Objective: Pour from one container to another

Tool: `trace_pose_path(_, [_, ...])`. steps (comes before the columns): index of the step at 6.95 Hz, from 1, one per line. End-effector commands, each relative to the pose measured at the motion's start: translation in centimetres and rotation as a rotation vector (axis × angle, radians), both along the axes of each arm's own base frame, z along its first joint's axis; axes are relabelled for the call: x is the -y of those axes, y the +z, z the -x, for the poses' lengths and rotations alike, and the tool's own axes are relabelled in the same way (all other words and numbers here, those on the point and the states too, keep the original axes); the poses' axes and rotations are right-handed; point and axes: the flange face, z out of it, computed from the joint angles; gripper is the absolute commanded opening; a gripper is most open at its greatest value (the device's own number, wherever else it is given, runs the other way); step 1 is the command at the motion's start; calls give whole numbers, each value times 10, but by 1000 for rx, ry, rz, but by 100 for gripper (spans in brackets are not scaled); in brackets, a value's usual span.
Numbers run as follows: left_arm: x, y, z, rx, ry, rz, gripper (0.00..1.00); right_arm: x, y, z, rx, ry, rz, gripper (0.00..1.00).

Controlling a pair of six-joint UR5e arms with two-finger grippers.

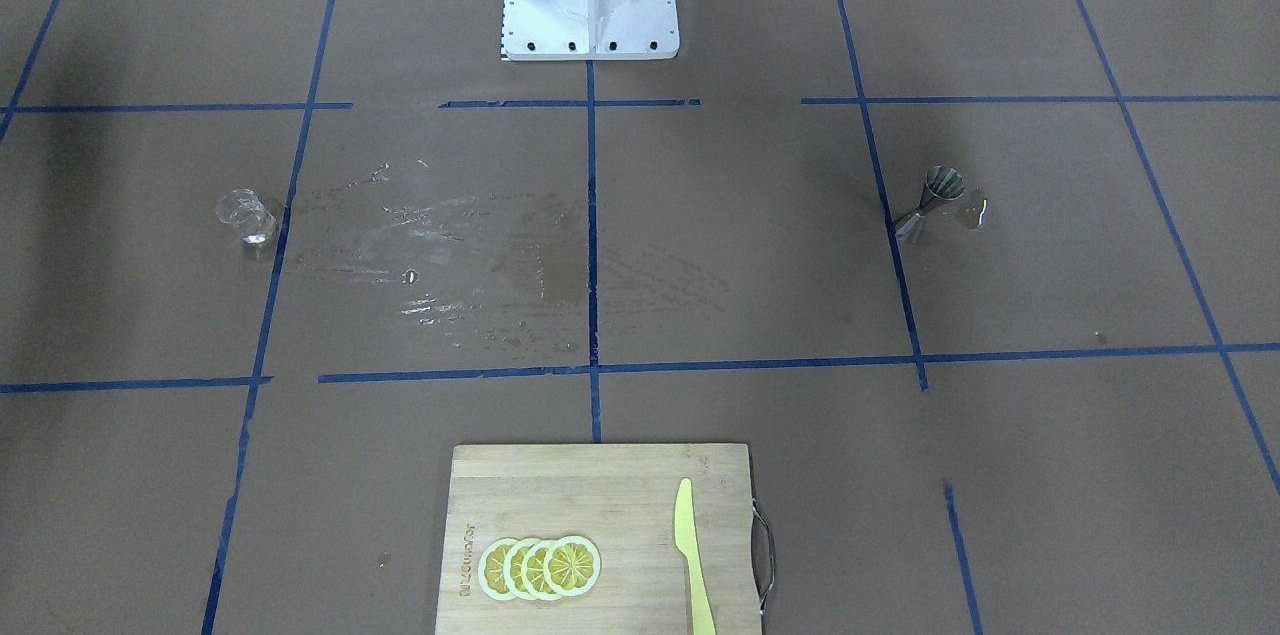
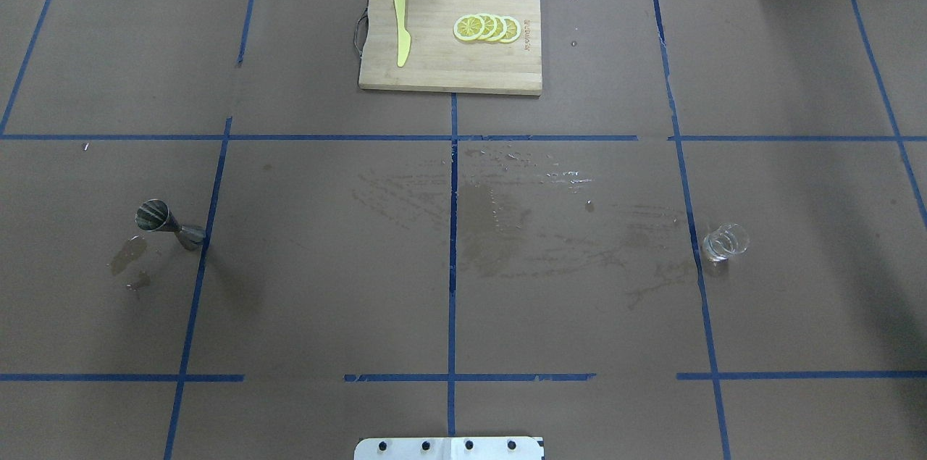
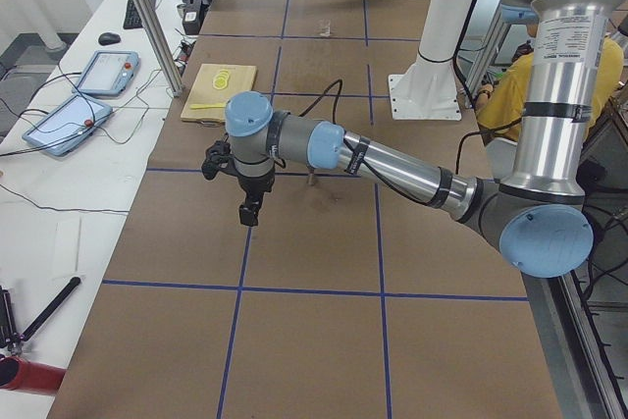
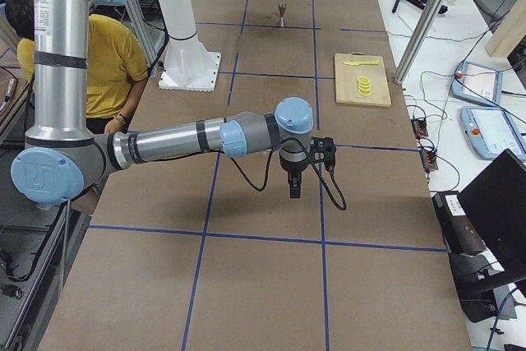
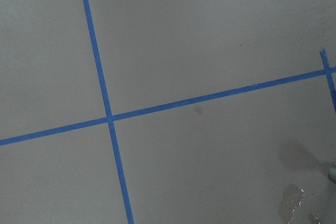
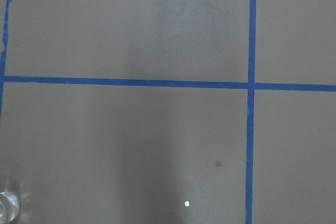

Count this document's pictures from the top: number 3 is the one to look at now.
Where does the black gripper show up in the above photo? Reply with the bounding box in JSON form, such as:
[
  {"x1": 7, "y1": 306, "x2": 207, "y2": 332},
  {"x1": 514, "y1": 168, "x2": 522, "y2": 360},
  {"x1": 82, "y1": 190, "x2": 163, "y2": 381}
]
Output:
[{"x1": 237, "y1": 172, "x2": 274, "y2": 227}]

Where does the clear glass cup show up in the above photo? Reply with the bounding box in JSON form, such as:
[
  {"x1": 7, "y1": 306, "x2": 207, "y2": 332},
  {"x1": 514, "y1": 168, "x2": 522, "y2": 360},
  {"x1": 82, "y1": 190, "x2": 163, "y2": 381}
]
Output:
[{"x1": 318, "y1": 19, "x2": 332, "y2": 38}]

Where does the yellow plastic knife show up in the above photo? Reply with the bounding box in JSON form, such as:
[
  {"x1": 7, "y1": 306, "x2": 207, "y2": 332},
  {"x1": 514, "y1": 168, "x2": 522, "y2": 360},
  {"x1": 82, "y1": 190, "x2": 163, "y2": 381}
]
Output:
[{"x1": 189, "y1": 102, "x2": 226, "y2": 110}]

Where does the front lemon slice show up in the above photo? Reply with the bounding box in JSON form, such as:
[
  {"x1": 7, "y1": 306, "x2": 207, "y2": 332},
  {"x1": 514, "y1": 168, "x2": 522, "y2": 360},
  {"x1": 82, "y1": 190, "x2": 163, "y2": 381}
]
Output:
[{"x1": 213, "y1": 78, "x2": 227, "y2": 89}]

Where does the wooden cutting board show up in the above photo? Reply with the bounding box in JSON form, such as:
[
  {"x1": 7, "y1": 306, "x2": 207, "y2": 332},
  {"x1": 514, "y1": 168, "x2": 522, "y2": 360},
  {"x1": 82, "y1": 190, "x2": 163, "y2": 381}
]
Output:
[{"x1": 181, "y1": 63, "x2": 257, "y2": 123}]

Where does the far blue teach pendant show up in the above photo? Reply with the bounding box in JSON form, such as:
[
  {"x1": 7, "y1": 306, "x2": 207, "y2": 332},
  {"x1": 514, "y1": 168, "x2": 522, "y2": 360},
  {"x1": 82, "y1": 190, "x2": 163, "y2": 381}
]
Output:
[{"x1": 75, "y1": 50, "x2": 139, "y2": 97}]

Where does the blue teach pendant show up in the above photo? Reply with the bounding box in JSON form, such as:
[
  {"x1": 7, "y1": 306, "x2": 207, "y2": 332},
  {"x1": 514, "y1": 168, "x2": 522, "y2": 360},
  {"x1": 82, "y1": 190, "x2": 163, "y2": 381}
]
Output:
[
  {"x1": 75, "y1": 50, "x2": 139, "y2": 97},
  {"x1": 23, "y1": 93, "x2": 113, "y2": 157}
]

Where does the near blue teach pendant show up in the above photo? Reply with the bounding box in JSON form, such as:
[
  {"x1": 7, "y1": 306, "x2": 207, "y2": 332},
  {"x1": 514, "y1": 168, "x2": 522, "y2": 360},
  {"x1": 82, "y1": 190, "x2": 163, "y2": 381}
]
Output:
[{"x1": 23, "y1": 93, "x2": 113, "y2": 157}]

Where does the black box on desk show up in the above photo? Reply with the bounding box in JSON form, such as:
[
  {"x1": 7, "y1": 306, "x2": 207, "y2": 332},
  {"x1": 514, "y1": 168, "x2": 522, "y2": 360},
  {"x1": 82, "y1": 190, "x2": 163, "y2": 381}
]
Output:
[{"x1": 182, "y1": 0, "x2": 207, "y2": 35}]

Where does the black keyboard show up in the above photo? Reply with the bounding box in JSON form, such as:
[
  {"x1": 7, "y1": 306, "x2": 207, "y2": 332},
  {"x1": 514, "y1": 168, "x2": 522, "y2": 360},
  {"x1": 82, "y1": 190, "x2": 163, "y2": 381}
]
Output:
[{"x1": 123, "y1": 0, "x2": 159, "y2": 30}]

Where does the black computer mouse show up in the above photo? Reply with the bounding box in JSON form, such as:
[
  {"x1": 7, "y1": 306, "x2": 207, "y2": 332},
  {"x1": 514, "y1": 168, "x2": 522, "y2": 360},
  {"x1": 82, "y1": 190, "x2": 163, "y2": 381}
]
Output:
[{"x1": 98, "y1": 32, "x2": 122, "y2": 46}]

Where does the person in yellow shirt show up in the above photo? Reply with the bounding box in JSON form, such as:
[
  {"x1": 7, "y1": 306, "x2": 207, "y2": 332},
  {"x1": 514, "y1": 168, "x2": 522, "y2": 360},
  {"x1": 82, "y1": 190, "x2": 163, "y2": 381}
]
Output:
[{"x1": 476, "y1": 38, "x2": 624, "y2": 136}]

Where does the red cylinder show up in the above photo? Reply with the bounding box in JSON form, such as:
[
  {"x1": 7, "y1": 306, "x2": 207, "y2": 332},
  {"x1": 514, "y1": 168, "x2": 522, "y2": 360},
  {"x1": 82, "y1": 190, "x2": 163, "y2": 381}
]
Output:
[{"x1": 1, "y1": 356, "x2": 66, "y2": 395}]

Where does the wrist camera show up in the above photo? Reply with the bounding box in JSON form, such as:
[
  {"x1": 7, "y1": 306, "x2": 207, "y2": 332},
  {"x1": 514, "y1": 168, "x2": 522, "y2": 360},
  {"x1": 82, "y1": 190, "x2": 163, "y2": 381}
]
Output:
[{"x1": 201, "y1": 140, "x2": 237, "y2": 181}]

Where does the black handled tool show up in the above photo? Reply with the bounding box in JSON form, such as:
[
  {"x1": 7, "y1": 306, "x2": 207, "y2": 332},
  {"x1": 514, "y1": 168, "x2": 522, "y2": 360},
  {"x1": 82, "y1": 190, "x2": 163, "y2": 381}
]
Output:
[{"x1": 19, "y1": 276, "x2": 81, "y2": 342}]

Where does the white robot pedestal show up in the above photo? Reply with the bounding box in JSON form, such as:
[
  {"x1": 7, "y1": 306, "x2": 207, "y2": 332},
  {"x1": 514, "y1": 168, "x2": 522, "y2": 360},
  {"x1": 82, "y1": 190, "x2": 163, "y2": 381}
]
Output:
[{"x1": 389, "y1": 0, "x2": 472, "y2": 121}]

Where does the aluminium frame post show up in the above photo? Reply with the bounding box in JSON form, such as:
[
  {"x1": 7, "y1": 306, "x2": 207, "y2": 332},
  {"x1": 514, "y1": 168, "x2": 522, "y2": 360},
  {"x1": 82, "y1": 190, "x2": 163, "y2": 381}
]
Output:
[{"x1": 133, "y1": 0, "x2": 183, "y2": 97}]

